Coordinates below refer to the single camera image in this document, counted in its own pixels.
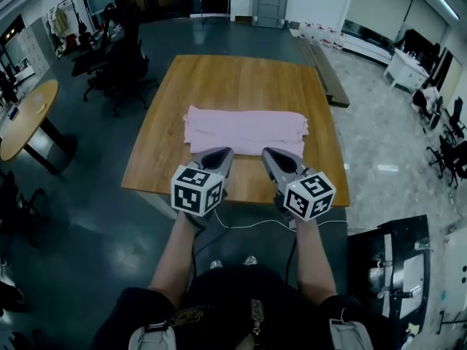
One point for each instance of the person's left forearm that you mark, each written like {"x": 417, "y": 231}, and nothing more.
{"x": 175, "y": 261}

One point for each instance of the person's right forearm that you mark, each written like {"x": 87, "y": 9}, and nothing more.
{"x": 313, "y": 264}

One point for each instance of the white machine housing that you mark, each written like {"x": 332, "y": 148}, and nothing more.
{"x": 456, "y": 272}

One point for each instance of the black office chair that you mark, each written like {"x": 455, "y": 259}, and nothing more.
{"x": 116, "y": 64}

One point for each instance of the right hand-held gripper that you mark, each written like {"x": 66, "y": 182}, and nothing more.
{"x": 308, "y": 195}

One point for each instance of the white cabinet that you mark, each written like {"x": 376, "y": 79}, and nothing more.
{"x": 406, "y": 73}

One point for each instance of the white roller blind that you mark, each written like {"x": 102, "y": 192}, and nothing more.
{"x": 379, "y": 6}

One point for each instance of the row of white bottles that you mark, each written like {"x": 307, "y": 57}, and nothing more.
{"x": 321, "y": 36}

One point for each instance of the round wooden table black base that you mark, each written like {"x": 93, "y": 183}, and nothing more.
{"x": 25, "y": 122}

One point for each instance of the clothes rack with garments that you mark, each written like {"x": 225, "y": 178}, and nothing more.
{"x": 62, "y": 27}

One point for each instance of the person's right shoe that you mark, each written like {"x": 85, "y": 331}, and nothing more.
{"x": 250, "y": 260}

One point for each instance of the white tray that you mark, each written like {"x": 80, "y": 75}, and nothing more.
{"x": 414, "y": 283}

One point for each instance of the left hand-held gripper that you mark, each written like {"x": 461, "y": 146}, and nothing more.
{"x": 197, "y": 191}

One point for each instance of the rectangular wooden table white legs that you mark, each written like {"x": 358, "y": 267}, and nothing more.
{"x": 237, "y": 82}

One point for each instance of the row of black swivel chairs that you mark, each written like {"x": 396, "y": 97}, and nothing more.
{"x": 450, "y": 148}

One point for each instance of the black cart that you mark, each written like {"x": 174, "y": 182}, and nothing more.
{"x": 365, "y": 253}

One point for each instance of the pink shirt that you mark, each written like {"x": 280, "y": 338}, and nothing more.
{"x": 244, "y": 126}

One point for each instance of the person's shoe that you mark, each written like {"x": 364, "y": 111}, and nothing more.
{"x": 216, "y": 264}
{"x": 250, "y": 260}

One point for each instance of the person's black shirt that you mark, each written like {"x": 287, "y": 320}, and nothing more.
{"x": 226, "y": 312}

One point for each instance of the beaded pendant with key charm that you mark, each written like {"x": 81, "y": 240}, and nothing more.
{"x": 257, "y": 312}

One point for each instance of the person's left shoe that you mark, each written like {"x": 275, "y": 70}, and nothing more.
{"x": 216, "y": 264}

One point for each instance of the dark wooden plank bench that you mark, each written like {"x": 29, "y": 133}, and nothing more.
{"x": 324, "y": 71}

